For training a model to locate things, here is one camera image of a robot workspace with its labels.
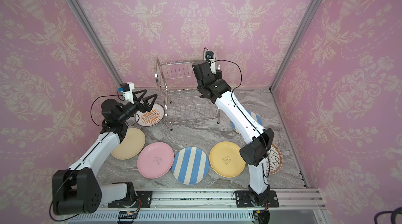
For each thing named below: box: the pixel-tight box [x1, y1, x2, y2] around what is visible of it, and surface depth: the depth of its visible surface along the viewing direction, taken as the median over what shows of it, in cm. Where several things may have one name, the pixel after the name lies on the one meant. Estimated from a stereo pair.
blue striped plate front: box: [171, 146, 210, 186], surface depth 86 cm
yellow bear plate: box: [209, 140, 247, 178], surface depth 87 cm
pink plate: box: [137, 141, 175, 179], surface depth 89 cm
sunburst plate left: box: [134, 102, 165, 128], surface depth 105 cm
